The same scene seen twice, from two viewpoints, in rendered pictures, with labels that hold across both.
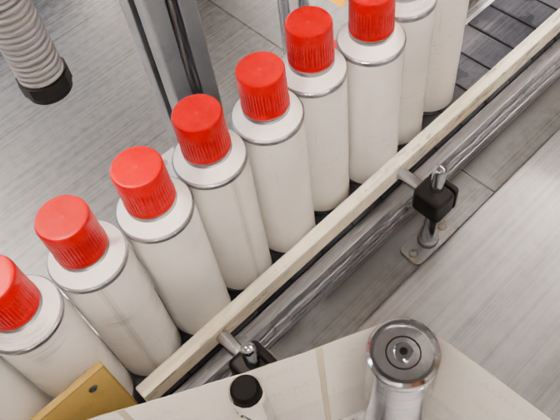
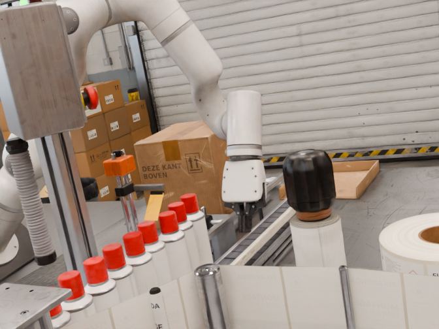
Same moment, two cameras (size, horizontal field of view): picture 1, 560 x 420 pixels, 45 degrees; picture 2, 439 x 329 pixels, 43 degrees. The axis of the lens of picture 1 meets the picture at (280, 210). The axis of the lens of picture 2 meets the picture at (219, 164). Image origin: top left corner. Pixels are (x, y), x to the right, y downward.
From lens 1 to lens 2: 0.63 m
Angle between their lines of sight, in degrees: 48
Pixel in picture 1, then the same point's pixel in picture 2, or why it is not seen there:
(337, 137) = (167, 277)
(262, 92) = (134, 239)
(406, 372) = (209, 272)
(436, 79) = not seen: hidden behind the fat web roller
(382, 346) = (199, 271)
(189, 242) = (116, 298)
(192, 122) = (111, 248)
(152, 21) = (80, 249)
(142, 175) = (97, 260)
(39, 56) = (48, 240)
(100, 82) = not seen: outside the picture
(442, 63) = (205, 260)
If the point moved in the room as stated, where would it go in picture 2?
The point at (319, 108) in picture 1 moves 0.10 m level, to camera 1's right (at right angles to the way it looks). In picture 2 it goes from (157, 258) to (207, 241)
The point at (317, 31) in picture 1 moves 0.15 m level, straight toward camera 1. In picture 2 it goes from (150, 224) to (170, 249)
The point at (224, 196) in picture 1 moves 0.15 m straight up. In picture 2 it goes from (127, 283) to (106, 196)
